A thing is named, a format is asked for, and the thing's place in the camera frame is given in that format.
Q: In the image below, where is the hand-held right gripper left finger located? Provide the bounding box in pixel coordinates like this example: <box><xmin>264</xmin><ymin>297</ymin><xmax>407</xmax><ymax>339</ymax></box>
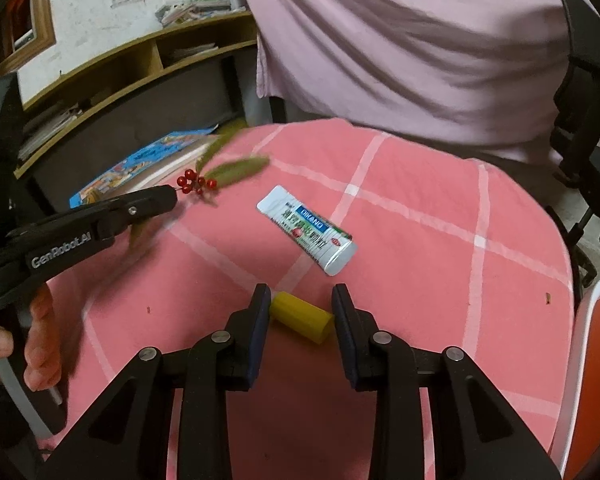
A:
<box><xmin>40</xmin><ymin>283</ymin><xmax>272</xmax><ymax>480</ymax></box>

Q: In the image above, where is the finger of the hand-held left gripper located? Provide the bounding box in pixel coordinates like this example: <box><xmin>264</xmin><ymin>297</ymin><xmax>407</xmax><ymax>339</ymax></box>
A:
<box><xmin>94</xmin><ymin>184</ymin><xmax>179</xmax><ymax>242</ymax></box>

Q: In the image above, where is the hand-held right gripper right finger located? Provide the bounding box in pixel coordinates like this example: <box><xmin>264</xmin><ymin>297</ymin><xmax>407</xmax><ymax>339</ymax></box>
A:
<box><xmin>331</xmin><ymin>283</ymin><xmax>563</xmax><ymax>480</ymax></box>

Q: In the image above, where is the yellow cylinder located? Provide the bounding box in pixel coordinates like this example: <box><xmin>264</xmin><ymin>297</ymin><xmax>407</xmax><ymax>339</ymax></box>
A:
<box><xmin>271</xmin><ymin>292</ymin><xmax>335</xmax><ymax>345</ymax></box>

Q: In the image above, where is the red berry sprig with leaves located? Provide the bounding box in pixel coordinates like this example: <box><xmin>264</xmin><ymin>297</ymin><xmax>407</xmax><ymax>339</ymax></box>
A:
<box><xmin>129</xmin><ymin>127</ymin><xmax>272</xmax><ymax>250</ymax></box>

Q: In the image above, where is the red and white plastic stool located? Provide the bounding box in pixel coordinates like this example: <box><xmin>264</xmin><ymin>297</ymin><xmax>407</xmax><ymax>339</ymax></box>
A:
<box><xmin>550</xmin><ymin>277</ymin><xmax>600</xmax><ymax>480</ymax></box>

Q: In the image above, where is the person's left hand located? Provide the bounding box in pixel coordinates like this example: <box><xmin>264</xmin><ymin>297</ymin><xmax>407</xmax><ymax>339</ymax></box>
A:
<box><xmin>0</xmin><ymin>284</ymin><xmax>63</xmax><ymax>392</ymax></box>

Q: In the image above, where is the blue illustrated book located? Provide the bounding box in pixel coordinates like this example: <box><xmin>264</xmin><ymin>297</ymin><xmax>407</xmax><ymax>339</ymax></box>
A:
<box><xmin>69</xmin><ymin>127</ymin><xmax>222</xmax><ymax>209</ymax></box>

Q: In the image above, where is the pink checkered tablecloth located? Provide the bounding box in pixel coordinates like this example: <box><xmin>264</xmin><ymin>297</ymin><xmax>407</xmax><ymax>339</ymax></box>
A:
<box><xmin>40</xmin><ymin>117</ymin><xmax>578</xmax><ymax>480</ymax></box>

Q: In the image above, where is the white green toothpaste tube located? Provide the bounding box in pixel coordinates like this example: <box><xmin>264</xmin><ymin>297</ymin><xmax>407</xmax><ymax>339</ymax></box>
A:
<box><xmin>256</xmin><ymin>185</ymin><xmax>357</xmax><ymax>277</ymax></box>

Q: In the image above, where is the stack of papers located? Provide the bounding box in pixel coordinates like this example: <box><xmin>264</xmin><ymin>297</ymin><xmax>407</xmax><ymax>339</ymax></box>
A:
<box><xmin>155</xmin><ymin>0</ymin><xmax>248</xmax><ymax>28</ymax></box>

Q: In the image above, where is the pink hanging cloth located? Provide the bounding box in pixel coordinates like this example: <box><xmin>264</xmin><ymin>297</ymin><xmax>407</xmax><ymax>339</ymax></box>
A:
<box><xmin>229</xmin><ymin>0</ymin><xmax>581</xmax><ymax>163</ymax></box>

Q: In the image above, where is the black office chair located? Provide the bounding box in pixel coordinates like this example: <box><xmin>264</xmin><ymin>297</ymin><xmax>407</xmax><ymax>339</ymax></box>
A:
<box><xmin>545</xmin><ymin>0</ymin><xmax>600</xmax><ymax>288</ymax></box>

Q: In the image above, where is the wooden wall shelf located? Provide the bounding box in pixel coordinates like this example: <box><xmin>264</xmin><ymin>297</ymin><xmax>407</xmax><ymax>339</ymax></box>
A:
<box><xmin>12</xmin><ymin>10</ymin><xmax>261</xmax><ymax>211</ymax></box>

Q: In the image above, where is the grey cable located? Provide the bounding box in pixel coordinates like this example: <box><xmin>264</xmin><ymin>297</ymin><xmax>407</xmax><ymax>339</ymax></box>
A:
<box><xmin>0</xmin><ymin>357</ymin><xmax>63</xmax><ymax>438</ymax></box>

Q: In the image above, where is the wooden window frame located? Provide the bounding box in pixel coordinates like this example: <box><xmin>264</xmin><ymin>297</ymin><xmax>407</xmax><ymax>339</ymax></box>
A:
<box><xmin>0</xmin><ymin>0</ymin><xmax>58</xmax><ymax>73</ymax></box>

